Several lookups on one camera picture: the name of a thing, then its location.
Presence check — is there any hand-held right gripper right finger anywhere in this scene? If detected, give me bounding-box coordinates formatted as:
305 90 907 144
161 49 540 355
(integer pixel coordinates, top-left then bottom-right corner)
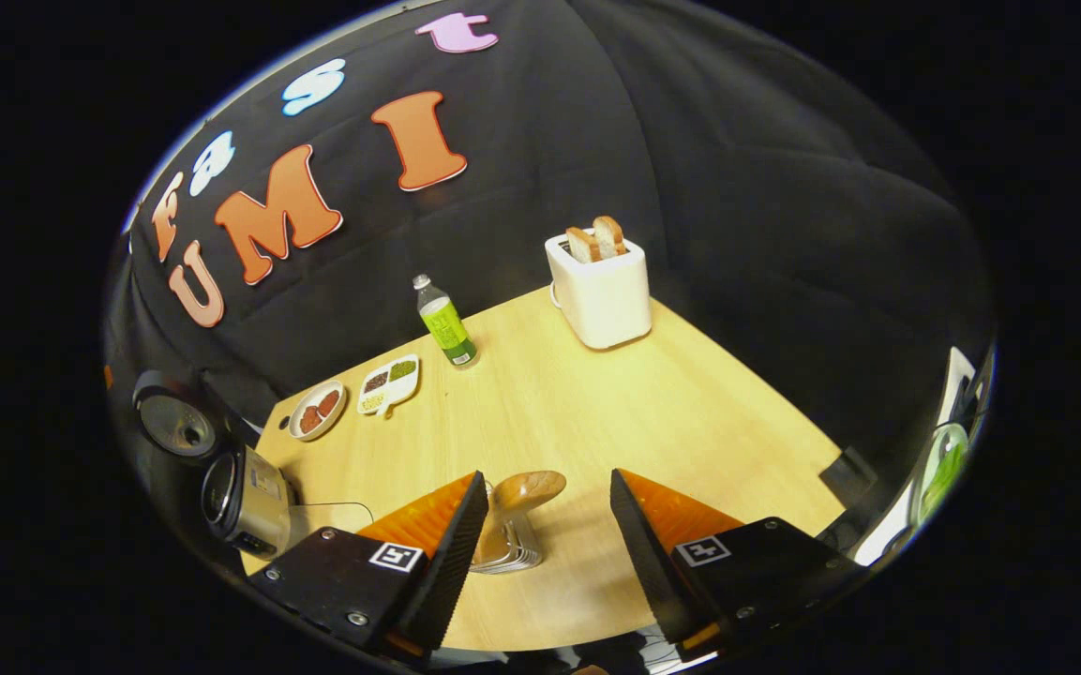
609 469 864 662

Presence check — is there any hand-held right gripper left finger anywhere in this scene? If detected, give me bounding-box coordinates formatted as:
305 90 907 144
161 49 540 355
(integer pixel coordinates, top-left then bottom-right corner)
248 471 491 662

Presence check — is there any metal wire chopstick holder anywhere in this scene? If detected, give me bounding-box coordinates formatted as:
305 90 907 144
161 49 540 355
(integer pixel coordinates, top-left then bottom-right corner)
468 506 546 576

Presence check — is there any wooden spoon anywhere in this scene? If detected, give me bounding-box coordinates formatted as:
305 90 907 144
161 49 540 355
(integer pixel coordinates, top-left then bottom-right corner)
476 471 567 563

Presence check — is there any silver black rice cooker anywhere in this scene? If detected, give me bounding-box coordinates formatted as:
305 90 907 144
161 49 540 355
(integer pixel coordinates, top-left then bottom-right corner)
132 369 307 562

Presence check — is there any round white plate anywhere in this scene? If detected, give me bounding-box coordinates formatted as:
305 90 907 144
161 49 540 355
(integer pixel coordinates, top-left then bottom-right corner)
287 380 348 442

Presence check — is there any white divided dish with beans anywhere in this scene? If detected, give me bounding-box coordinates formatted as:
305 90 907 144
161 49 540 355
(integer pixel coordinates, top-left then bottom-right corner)
356 354 421 418

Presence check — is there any small black block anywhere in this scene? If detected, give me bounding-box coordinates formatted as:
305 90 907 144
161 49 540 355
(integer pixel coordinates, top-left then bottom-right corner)
821 447 878 508

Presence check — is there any green label drink bottle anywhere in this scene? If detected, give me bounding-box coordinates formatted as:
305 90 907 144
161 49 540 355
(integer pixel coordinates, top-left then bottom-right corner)
413 274 480 369

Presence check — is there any white toaster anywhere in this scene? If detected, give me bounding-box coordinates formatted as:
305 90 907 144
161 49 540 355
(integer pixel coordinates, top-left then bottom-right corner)
545 230 653 352

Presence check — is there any green translucent object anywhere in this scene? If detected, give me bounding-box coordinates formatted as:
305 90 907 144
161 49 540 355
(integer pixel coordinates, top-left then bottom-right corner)
915 424 970 526

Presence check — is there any white board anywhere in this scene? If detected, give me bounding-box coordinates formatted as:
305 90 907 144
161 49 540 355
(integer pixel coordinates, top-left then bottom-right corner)
854 347 980 568

